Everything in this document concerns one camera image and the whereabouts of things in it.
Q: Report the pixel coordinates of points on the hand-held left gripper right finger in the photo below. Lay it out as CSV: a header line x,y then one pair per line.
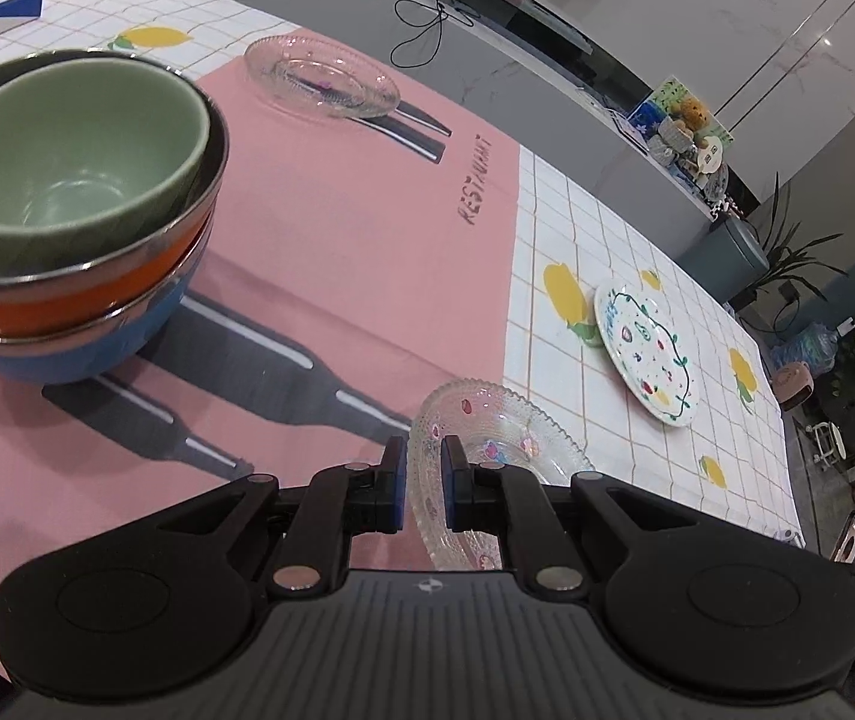
x,y
451,487

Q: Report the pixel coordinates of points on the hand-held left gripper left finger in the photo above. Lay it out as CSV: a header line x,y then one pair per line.
x,y
395,487

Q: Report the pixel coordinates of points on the flower print glass plate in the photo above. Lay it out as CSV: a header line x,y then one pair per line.
x,y
502,420

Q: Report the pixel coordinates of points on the white painted plate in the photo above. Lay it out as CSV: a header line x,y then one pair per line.
x,y
645,345

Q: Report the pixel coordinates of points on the blue steel bowl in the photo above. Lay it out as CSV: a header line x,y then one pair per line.
x,y
60,360

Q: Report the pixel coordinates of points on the orange steel bowl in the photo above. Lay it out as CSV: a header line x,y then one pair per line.
x,y
60,311

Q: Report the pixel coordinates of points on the plain clear glass plate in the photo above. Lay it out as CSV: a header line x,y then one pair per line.
x,y
322,82

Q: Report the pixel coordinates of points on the green ceramic bowl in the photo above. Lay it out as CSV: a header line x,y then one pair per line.
x,y
75,135

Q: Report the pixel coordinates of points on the pink stool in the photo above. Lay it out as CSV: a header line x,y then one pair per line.
x,y
793,386

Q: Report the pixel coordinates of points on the checked pink white tablecloth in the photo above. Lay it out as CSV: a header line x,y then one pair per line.
x,y
367,240

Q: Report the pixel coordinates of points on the large water bottle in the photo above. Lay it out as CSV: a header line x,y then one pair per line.
x,y
802,349

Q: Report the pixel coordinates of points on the grey trash bin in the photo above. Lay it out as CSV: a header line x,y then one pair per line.
x,y
727,255

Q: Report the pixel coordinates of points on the long-leaf potted plant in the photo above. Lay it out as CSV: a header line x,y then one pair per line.
x,y
787,247

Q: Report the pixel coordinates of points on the decorative patterned plate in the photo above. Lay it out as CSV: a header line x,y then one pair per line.
x,y
716,184

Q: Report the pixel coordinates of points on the white basket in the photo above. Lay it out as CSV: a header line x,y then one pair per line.
x,y
675,141

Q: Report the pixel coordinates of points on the small blue box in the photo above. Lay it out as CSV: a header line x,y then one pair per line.
x,y
643,120

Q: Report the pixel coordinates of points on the white fan-shaped sign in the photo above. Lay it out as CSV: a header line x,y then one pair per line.
x,y
712,159

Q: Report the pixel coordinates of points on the brown teddy bear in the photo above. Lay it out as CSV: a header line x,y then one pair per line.
x,y
695,114

